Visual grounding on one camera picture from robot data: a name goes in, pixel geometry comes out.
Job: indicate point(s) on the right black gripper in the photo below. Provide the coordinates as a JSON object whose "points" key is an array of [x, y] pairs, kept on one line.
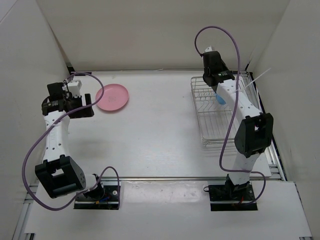
{"points": [[224, 66]]}

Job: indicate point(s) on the white cable tie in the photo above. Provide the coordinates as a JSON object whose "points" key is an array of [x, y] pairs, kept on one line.
{"points": [[253, 81]]}

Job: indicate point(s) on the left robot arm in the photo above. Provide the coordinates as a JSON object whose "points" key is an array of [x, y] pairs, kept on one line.
{"points": [[58, 173]]}

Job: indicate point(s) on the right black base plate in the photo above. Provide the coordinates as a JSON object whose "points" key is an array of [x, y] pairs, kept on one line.
{"points": [[223, 201]]}

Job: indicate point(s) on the pink plate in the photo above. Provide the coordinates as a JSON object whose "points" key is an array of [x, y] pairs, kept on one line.
{"points": [[114, 98]]}

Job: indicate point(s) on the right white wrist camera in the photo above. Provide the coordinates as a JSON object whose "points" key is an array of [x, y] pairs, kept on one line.
{"points": [[209, 49]]}

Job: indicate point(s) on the blue plate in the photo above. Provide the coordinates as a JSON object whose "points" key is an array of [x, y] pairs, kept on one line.
{"points": [[220, 100]]}

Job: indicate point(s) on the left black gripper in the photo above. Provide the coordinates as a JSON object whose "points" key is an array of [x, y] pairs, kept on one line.
{"points": [[86, 112]]}

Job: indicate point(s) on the wire dish rack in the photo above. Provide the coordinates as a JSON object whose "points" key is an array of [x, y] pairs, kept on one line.
{"points": [[213, 117]]}

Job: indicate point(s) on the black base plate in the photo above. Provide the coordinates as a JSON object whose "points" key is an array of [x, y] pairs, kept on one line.
{"points": [[223, 201], [107, 199]]}

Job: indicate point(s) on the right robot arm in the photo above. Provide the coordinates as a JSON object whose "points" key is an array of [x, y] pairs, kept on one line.
{"points": [[255, 130]]}

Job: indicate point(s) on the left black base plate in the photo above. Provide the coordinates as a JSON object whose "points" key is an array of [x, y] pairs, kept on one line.
{"points": [[107, 199]]}

